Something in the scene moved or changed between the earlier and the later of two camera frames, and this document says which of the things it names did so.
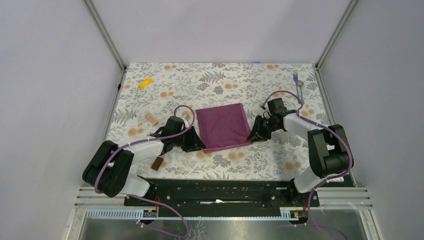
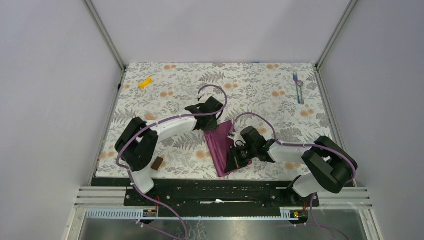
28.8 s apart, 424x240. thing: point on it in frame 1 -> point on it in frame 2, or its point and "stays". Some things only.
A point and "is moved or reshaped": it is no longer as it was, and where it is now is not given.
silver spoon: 300,83 stays
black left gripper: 195,143 -> 213,126
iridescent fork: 295,78 stays
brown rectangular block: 157,163 stays
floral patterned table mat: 150,92 stays
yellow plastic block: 148,81 stays
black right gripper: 258,135 -> 234,161
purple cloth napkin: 223,127 is moved or reshaped
